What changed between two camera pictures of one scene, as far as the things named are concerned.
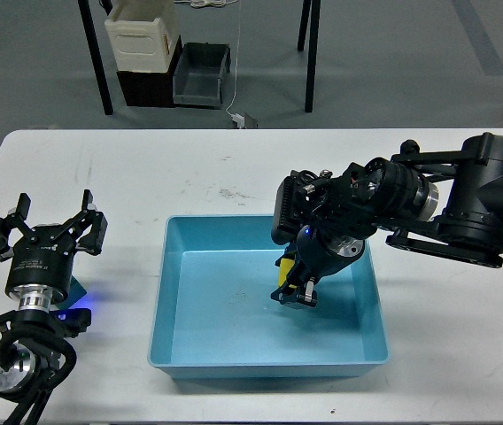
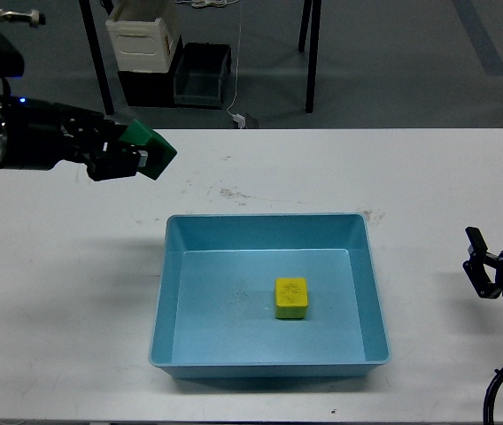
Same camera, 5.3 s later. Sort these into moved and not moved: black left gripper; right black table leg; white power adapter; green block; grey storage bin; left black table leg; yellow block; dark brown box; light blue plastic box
Moved: black left gripper; yellow block; green block
Not moved: right black table leg; dark brown box; grey storage bin; left black table leg; white power adapter; light blue plastic box
